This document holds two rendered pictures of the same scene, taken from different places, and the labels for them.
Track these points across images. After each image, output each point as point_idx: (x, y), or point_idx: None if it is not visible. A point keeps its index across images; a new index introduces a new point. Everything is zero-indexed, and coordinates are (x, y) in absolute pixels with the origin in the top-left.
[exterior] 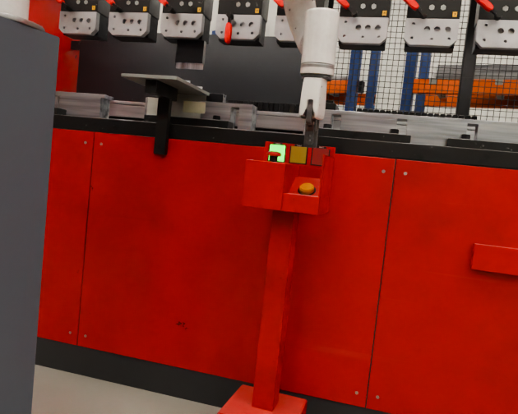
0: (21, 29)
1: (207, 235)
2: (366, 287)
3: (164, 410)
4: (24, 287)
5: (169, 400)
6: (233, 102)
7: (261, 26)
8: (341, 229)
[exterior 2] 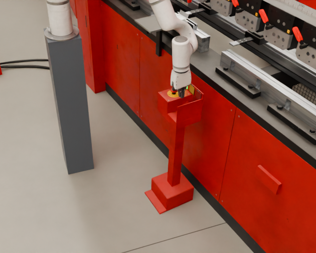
0: (63, 42)
1: None
2: (221, 156)
3: (155, 161)
4: (82, 119)
5: (161, 157)
6: None
7: None
8: (215, 126)
